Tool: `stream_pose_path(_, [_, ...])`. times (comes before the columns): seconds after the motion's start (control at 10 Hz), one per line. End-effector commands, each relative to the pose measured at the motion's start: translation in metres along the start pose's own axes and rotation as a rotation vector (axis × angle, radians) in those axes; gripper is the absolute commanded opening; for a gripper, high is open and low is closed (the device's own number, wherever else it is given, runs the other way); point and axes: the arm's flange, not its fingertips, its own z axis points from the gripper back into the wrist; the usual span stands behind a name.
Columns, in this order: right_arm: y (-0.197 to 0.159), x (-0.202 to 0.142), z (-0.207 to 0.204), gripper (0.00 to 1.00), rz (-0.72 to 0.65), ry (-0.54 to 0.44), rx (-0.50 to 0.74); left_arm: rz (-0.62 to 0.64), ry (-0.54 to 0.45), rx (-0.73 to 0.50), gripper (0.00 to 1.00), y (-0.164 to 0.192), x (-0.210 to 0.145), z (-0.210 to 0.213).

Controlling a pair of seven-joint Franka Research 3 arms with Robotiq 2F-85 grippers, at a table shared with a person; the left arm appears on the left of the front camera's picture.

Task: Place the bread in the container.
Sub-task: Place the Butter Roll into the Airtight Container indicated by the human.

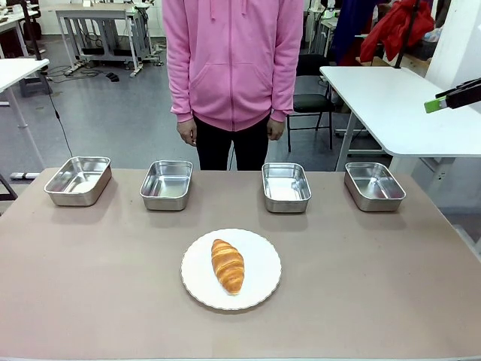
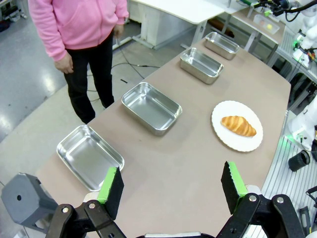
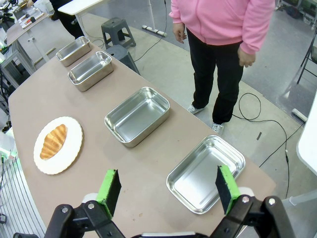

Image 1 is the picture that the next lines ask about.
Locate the golden brown croissant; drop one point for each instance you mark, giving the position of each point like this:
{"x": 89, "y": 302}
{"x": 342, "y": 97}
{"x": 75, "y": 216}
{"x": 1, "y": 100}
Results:
{"x": 227, "y": 267}

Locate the person's right forearm pink sleeve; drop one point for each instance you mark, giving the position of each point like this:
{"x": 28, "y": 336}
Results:
{"x": 181, "y": 90}

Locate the person's left forearm pink sleeve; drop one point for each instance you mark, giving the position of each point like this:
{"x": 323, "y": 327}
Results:
{"x": 283, "y": 90}

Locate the rectangular stainless steel container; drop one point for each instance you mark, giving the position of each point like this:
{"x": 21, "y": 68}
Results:
{"x": 167, "y": 186}
{"x": 286, "y": 188}
{"x": 77, "y": 182}
{"x": 374, "y": 186}

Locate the person's left hand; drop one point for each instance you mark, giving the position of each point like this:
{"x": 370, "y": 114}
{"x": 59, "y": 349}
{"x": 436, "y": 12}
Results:
{"x": 275, "y": 131}

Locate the person's right hand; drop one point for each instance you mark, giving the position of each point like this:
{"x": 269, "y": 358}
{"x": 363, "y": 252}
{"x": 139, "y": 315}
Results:
{"x": 186, "y": 132}

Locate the dark mesh basket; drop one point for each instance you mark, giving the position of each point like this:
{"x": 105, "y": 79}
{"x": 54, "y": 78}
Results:
{"x": 426, "y": 49}

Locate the large white side table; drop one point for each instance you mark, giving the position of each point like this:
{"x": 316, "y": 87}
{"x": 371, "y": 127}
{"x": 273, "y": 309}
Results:
{"x": 387, "y": 105}

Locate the black pole on table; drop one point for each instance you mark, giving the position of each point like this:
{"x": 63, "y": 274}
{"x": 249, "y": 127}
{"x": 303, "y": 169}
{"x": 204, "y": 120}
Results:
{"x": 407, "y": 34}

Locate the red jacket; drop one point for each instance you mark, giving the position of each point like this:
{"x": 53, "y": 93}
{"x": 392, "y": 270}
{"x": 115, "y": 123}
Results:
{"x": 394, "y": 30}

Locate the dark blue cloth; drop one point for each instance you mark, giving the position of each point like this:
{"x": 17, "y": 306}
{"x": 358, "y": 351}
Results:
{"x": 349, "y": 30}

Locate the black folding chair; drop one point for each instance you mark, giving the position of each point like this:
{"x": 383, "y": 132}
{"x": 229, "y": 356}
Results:
{"x": 310, "y": 101}

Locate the pink zip hoodie torso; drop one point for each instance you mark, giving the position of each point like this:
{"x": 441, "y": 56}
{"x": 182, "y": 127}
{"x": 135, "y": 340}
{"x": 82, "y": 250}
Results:
{"x": 233, "y": 64}

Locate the black trousers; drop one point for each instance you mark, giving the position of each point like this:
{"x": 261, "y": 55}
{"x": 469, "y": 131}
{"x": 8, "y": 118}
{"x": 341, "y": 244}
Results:
{"x": 216, "y": 150}

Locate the white scalloped plate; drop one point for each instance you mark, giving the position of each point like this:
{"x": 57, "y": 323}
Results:
{"x": 259, "y": 270}

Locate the black foot pedal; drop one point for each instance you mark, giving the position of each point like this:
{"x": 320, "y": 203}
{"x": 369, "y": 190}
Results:
{"x": 112, "y": 77}

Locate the grey metal workbench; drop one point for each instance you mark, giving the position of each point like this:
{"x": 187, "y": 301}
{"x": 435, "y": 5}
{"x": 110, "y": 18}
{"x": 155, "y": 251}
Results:
{"x": 97, "y": 17}

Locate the white power strip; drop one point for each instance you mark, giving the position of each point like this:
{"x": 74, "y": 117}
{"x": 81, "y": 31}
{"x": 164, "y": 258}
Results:
{"x": 24, "y": 175}

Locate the small white side table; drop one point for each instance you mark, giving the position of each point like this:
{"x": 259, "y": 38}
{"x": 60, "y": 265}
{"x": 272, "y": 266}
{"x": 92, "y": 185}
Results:
{"x": 15, "y": 71}

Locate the black camera stand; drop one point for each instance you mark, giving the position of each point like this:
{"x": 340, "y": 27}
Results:
{"x": 32, "y": 34}

